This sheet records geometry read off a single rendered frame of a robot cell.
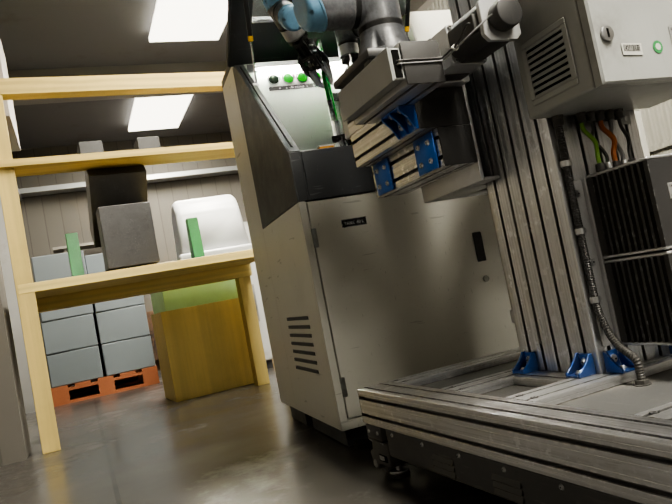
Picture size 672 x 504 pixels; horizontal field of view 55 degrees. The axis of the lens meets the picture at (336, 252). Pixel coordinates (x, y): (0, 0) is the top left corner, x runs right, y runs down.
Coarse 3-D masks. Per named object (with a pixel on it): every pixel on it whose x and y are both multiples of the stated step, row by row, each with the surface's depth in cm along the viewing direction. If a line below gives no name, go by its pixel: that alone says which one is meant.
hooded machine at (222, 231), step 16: (176, 208) 518; (192, 208) 519; (208, 208) 521; (224, 208) 524; (176, 224) 515; (208, 224) 515; (224, 224) 518; (240, 224) 521; (176, 240) 537; (208, 240) 509; (224, 240) 512; (240, 240) 516; (256, 272) 508; (256, 288) 507; (256, 304) 503
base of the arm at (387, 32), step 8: (368, 24) 162; (376, 24) 161; (384, 24) 161; (392, 24) 162; (400, 24) 163; (360, 32) 165; (368, 32) 162; (376, 32) 161; (384, 32) 160; (392, 32) 161; (400, 32) 162; (360, 40) 166; (368, 40) 162; (376, 40) 161; (384, 40) 160; (392, 40) 160; (400, 40) 160; (408, 40) 165; (360, 48) 164; (368, 48) 161
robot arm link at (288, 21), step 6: (276, 6) 199; (282, 6) 195; (288, 6) 193; (276, 12) 198; (282, 12) 193; (288, 12) 192; (276, 18) 199; (282, 18) 193; (288, 18) 193; (294, 18) 193; (282, 24) 195; (288, 24) 194; (294, 24) 194; (288, 30) 198; (294, 30) 195
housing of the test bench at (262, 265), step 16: (224, 80) 281; (224, 96) 286; (240, 112) 261; (240, 128) 266; (240, 144) 271; (240, 160) 276; (240, 176) 282; (256, 208) 262; (256, 224) 267; (256, 240) 272; (256, 256) 278; (272, 288) 258; (272, 304) 263; (272, 320) 268; (272, 336) 274; (272, 352) 279; (288, 368) 255; (288, 384) 260; (288, 400) 265; (304, 416) 256
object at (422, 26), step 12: (420, 12) 265; (432, 12) 267; (444, 12) 268; (420, 24) 263; (432, 24) 264; (444, 24) 266; (408, 36) 265; (420, 36) 261; (432, 36) 262; (636, 120) 247
